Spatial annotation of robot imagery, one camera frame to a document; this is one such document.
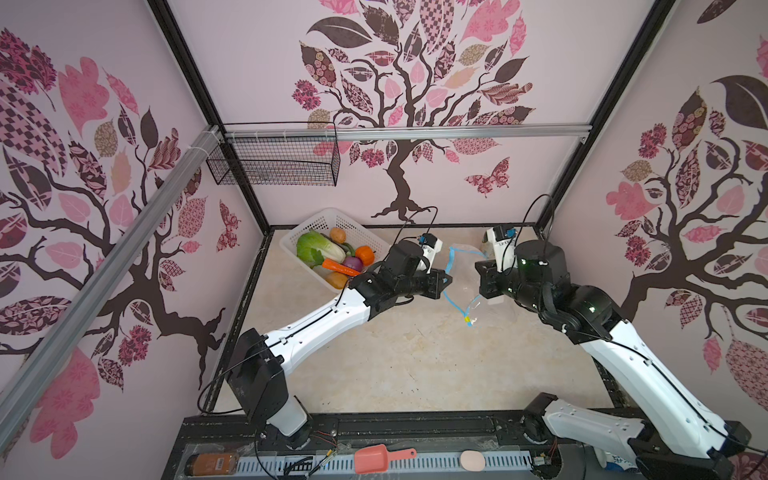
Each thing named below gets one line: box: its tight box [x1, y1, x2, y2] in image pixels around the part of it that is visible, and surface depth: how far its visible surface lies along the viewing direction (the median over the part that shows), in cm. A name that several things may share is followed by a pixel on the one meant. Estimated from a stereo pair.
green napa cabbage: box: [296, 230, 346, 268], surface depth 105 cm
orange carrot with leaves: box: [322, 258, 362, 277], surface depth 101 cm
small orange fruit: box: [330, 227, 347, 244], surface depth 115 cm
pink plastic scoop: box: [354, 444, 417, 474], surface depth 71 cm
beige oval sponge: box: [460, 450, 485, 472], surface depth 70 cm
